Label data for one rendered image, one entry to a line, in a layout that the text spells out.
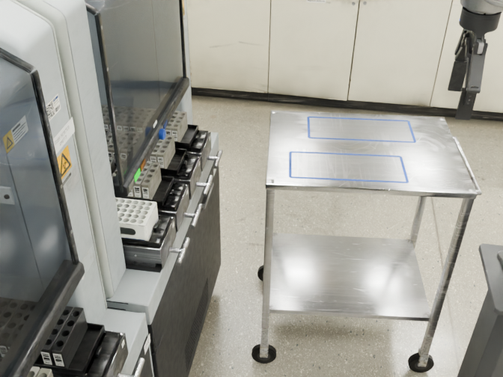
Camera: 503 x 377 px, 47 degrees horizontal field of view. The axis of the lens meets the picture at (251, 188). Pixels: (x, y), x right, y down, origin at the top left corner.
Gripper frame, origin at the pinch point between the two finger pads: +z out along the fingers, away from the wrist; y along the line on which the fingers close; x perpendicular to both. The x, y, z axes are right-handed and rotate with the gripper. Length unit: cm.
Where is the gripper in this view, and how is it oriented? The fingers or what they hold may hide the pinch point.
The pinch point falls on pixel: (459, 99)
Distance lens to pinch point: 137.1
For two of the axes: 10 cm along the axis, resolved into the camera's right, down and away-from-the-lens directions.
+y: 1.6, -5.8, 8.0
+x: -9.9, -1.0, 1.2
